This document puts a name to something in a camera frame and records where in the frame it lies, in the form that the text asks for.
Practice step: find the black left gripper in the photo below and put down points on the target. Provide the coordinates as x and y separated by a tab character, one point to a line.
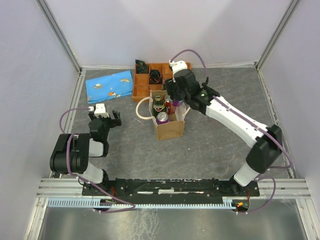
114	122

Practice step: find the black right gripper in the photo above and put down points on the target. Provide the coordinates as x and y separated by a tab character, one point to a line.
171	85

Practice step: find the purple soda can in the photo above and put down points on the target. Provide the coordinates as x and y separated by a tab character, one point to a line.
162	118
177	103

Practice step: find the brown canvas bag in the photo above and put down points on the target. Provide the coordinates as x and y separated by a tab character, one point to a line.
171	128

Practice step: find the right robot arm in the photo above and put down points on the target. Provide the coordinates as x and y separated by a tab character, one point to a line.
265	142

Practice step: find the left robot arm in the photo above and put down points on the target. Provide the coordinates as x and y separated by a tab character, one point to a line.
71	153

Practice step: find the red soda can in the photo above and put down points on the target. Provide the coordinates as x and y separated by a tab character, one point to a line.
169	105

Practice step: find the black rolled band left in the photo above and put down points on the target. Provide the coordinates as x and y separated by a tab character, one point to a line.
155	77

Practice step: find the blue patterned cloth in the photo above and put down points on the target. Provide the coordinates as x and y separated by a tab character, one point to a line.
109	87

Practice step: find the green glass bottle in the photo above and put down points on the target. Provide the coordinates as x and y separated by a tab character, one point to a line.
158	106

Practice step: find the orange compartment tray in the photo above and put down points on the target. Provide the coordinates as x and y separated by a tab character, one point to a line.
141	83

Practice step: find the dark patterned rolled fabric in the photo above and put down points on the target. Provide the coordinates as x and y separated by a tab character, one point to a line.
141	67

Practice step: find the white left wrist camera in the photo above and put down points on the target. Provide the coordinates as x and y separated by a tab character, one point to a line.
100	111

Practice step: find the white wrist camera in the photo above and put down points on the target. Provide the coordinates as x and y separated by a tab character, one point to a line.
100	111
177	66

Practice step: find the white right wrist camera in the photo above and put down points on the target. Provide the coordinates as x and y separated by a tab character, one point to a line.
177	66

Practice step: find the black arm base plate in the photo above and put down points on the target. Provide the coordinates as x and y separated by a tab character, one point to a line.
177	191

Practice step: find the light blue cable duct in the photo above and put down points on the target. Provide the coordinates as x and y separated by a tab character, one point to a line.
99	203

